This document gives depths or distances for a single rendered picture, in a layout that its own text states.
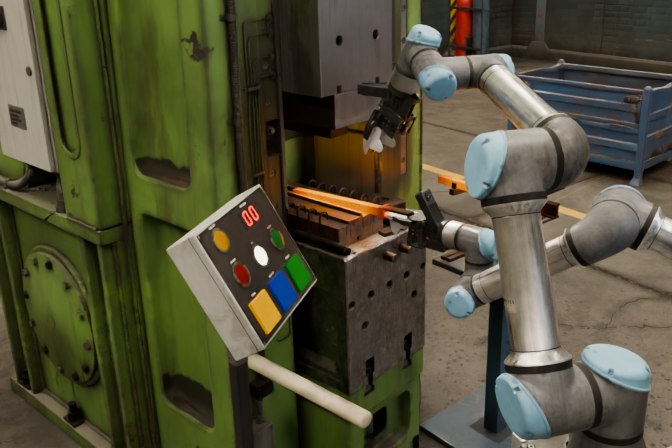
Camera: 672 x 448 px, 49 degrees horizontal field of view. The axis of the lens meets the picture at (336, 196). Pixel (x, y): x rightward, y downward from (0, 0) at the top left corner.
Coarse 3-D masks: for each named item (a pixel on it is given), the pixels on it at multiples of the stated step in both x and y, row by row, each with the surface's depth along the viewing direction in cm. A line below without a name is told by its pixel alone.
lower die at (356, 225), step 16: (288, 192) 233; (288, 208) 225; (320, 208) 221; (336, 208) 220; (304, 224) 217; (336, 224) 211; (352, 224) 211; (368, 224) 217; (336, 240) 209; (352, 240) 213
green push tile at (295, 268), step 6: (294, 258) 175; (288, 264) 171; (294, 264) 174; (300, 264) 176; (288, 270) 170; (294, 270) 172; (300, 270) 175; (306, 270) 177; (294, 276) 171; (300, 276) 174; (306, 276) 176; (294, 282) 171; (300, 282) 172; (306, 282) 175; (300, 288) 171
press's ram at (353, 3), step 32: (288, 0) 190; (320, 0) 184; (352, 0) 192; (384, 0) 202; (288, 32) 193; (320, 32) 186; (352, 32) 195; (384, 32) 204; (288, 64) 196; (320, 64) 188; (352, 64) 197; (384, 64) 207; (320, 96) 191
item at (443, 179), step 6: (438, 180) 246; (444, 180) 244; (450, 180) 242; (456, 180) 241; (462, 180) 241; (462, 186) 239; (546, 204) 216; (552, 204) 214; (558, 204) 214; (546, 210) 217; (552, 210) 215; (546, 216) 217; (552, 216) 216; (558, 216) 216
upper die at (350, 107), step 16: (288, 96) 207; (304, 96) 202; (336, 96) 195; (352, 96) 200; (368, 96) 205; (288, 112) 208; (304, 112) 204; (320, 112) 200; (336, 112) 196; (352, 112) 201; (368, 112) 206; (336, 128) 198
